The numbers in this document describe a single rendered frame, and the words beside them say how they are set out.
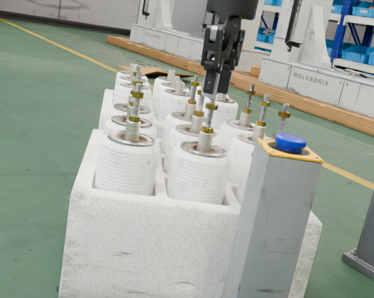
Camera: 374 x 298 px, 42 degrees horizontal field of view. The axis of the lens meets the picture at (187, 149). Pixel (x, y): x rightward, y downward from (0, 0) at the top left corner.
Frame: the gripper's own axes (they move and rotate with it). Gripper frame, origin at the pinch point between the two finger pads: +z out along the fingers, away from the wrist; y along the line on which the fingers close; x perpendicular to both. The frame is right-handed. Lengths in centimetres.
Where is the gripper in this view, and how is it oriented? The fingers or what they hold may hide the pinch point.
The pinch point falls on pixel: (216, 86)
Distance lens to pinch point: 77.4
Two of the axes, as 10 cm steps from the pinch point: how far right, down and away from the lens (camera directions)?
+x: -9.2, -2.5, 3.0
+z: -1.7, 9.5, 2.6
